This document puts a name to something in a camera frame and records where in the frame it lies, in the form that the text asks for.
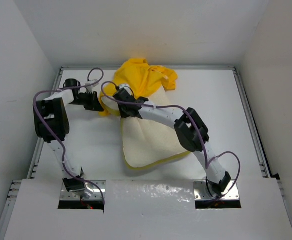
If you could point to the cream quilted pillow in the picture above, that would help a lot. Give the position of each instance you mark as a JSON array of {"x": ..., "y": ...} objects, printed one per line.
[{"x": 146, "y": 144}]

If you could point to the yellow pillowcase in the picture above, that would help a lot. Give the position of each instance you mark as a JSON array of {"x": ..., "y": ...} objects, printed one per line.
[{"x": 149, "y": 81}]

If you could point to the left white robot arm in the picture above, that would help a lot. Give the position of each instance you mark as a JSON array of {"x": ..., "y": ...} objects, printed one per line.
[{"x": 52, "y": 125}]

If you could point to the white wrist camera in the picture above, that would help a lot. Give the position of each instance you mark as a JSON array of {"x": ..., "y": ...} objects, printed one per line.
[
  {"x": 91, "y": 83},
  {"x": 123, "y": 86}
]

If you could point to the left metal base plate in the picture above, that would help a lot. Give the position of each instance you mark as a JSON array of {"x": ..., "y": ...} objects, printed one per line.
[{"x": 74, "y": 190}]

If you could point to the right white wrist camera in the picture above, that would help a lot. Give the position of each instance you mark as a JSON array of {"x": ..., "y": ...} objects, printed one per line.
[{"x": 123, "y": 86}]

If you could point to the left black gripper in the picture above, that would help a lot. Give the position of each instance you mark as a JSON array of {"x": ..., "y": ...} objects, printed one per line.
[{"x": 94, "y": 104}]

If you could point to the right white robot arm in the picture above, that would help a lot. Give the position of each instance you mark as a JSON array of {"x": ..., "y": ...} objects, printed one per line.
[{"x": 190, "y": 130}]

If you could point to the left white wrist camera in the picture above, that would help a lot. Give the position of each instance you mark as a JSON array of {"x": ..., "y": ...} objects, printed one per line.
[{"x": 91, "y": 83}]

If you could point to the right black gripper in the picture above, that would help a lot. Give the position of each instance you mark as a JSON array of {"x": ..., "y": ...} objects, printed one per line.
[{"x": 123, "y": 114}]

